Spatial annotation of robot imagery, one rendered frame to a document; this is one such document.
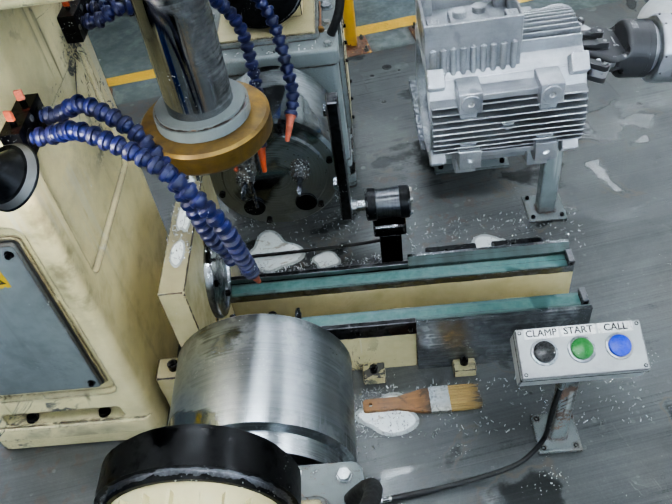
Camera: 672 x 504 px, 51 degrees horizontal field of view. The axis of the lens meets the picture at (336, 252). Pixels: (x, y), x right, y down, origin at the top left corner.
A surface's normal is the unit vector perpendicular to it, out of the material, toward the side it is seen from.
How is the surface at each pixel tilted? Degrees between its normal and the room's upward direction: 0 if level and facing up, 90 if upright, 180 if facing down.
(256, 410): 9
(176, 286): 0
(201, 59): 90
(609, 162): 0
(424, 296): 90
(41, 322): 90
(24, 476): 0
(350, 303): 90
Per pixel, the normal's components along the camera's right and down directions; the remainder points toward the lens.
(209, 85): 0.58, 0.55
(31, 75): 0.99, -0.10
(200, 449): 0.13, -0.69
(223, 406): -0.27, -0.66
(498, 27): 0.04, 0.72
